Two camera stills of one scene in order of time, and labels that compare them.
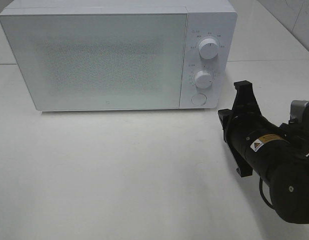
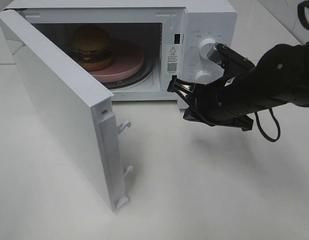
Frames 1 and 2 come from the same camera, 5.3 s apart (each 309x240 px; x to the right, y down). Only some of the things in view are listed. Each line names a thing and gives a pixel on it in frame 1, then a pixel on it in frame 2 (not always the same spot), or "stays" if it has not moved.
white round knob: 208,48 stays
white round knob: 203,79 stays
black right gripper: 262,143 to 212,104
